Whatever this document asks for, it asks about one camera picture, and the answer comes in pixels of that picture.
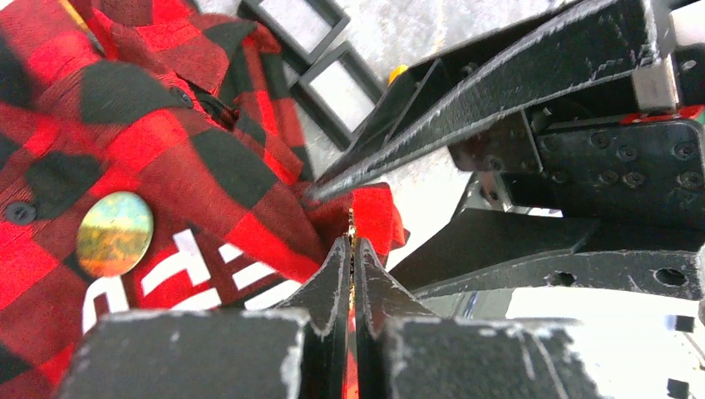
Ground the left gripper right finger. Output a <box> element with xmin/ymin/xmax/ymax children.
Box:
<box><xmin>352</xmin><ymin>239</ymin><xmax>599</xmax><ymax>398</ymax></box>

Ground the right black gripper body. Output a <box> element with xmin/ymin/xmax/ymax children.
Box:
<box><xmin>446</xmin><ymin>55</ymin><xmax>705</xmax><ymax>233</ymax></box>

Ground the red black plaid shirt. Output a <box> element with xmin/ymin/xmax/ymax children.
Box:
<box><xmin>1</xmin><ymin>1</ymin><xmax>408</xmax><ymax>398</ymax></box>

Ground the gold brooch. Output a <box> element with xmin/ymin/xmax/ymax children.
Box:
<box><xmin>346</xmin><ymin>208</ymin><xmax>357</xmax><ymax>313</ymax></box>

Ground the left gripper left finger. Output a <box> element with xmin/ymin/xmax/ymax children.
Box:
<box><xmin>57</xmin><ymin>237</ymin><xmax>351</xmax><ymax>398</ymax></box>

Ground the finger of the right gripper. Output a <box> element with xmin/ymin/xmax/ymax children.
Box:
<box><xmin>306</xmin><ymin>1</ymin><xmax>661</xmax><ymax>201</ymax></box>
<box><xmin>391</xmin><ymin>209</ymin><xmax>704</xmax><ymax>300</ymax></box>

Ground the black square frame near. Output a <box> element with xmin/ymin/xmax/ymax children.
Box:
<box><xmin>292</xmin><ymin>41</ymin><xmax>384</xmax><ymax>150</ymax></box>

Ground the black square frame far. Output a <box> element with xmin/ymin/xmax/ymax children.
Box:
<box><xmin>238</xmin><ymin>0</ymin><xmax>350</xmax><ymax>73</ymax></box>

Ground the black square frame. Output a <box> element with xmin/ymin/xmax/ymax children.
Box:
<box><xmin>238</xmin><ymin>0</ymin><xmax>350</xmax><ymax>73</ymax></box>
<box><xmin>292</xmin><ymin>41</ymin><xmax>384</xmax><ymax>150</ymax></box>

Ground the yellow toy brick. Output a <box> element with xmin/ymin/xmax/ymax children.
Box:
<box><xmin>387</xmin><ymin>64</ymin><xmax>409</xmax><ymax>86</ymax></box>

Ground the round holographic badge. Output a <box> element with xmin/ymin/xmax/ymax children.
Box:
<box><xmin>75</xmin><ymin>191</ymin><xmax>155</xmax><ymax>278</ymax></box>

